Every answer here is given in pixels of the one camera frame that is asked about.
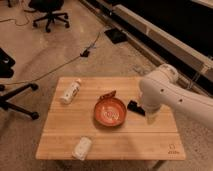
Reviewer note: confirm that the brown snack wrapper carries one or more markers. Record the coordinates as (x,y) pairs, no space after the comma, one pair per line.
(108,95)

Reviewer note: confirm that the white crumpled pouch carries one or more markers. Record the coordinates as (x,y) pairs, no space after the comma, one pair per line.
(82,148)

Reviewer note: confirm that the wooden folding table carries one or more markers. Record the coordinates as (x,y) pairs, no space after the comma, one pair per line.
(133,140)

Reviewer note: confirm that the black floor mat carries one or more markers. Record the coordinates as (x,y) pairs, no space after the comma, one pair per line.
(116,36)

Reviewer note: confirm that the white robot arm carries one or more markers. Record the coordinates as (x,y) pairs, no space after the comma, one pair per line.
(159,88)

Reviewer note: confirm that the white plastic bottle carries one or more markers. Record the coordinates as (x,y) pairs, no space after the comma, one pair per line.
(70,92)

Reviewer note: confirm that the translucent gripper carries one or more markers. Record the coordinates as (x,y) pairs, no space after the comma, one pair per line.
(150,117)

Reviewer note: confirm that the black office chair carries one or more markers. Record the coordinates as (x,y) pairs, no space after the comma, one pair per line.
(50,9)

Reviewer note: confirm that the orange ceramic bowl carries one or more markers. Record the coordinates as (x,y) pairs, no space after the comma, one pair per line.
(110,112)

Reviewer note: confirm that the black smartphone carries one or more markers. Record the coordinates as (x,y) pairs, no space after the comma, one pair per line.
(132,106)

